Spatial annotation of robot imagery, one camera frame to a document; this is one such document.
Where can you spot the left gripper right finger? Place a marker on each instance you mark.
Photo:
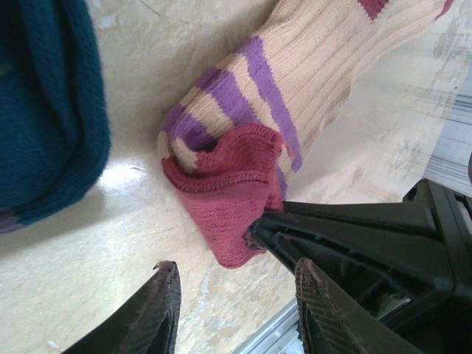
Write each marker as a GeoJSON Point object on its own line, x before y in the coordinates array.
{"type": "Point", "coordinates": [321, 321]}

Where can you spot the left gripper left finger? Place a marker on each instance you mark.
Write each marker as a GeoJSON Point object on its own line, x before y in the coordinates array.
{"type": "Point", "coordinates": [155, 313]}

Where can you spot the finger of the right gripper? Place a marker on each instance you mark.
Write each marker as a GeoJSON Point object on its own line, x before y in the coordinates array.
{"type": "Point", "coordinates": [354, 215]}
{"type": "Point", "coordinates": [368, 265]}

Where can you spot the beige sock red toe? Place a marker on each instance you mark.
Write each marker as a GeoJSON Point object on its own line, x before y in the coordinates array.
{"type": "Point", "coordinates": [313, 66]}

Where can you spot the purple sock teal toe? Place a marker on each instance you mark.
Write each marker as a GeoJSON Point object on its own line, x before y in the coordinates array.
{"type": "Point", "coordinates": [48, 110]}

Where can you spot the aluminium mounting rail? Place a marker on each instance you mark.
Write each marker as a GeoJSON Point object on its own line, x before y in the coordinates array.
{"type": "Point", "coordinates": [457, 147]}

